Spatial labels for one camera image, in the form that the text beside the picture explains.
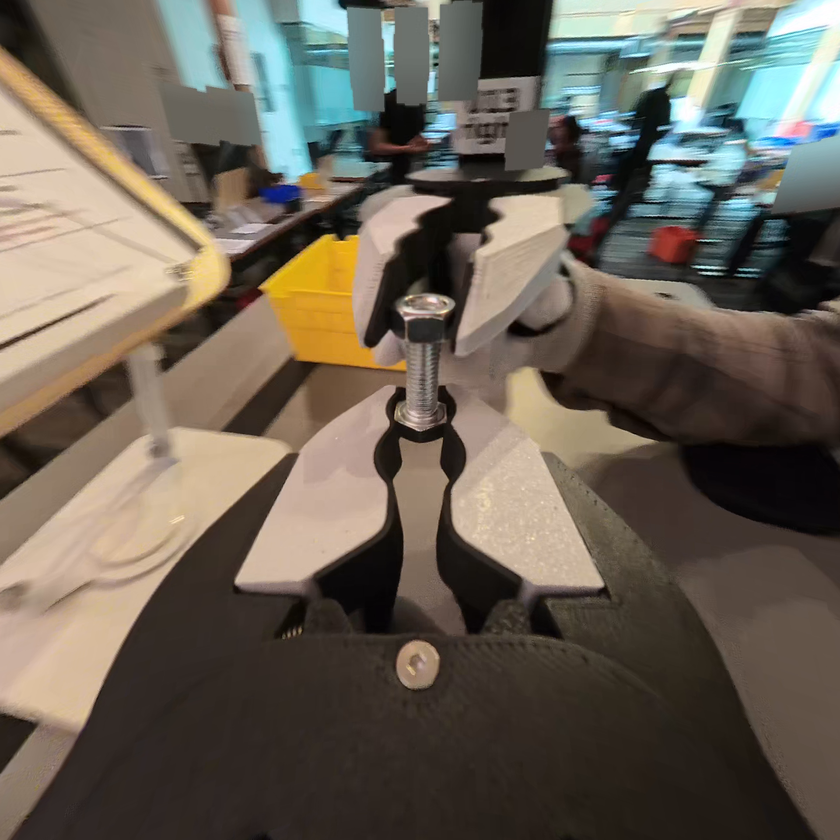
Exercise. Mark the blue box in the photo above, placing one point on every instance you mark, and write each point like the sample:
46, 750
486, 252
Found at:
280, 194

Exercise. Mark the background office desk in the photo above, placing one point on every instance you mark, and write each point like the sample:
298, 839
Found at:
263, 230

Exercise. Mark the printed instruction sheet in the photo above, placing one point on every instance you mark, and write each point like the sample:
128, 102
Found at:
66, 236

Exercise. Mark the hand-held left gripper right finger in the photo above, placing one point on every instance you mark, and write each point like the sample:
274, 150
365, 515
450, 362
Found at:
512, 512

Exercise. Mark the person's right hand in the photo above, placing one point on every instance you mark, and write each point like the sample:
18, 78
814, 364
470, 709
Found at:
551, 328

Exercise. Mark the silver hex bolt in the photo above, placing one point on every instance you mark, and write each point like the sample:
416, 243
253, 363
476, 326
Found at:
425, 319

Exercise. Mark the silver hex nut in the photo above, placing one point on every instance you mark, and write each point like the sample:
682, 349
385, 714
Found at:
421, 419

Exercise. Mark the wooden document stand white base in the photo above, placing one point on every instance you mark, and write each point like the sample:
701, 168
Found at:
79, 656

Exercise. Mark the yellow plastic bin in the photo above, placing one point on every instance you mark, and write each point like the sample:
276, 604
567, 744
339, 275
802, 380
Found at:
315, 302

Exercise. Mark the red bin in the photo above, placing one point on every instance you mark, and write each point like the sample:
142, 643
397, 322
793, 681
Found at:
673, 244

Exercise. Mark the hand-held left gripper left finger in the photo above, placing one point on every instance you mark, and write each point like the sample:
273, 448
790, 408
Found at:
322, 512

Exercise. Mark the person's right forearm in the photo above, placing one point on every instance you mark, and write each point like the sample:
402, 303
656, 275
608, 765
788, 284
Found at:
696, 368

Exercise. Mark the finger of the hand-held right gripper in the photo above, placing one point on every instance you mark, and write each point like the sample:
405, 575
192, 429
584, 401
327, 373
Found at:
383, 269
515, 269

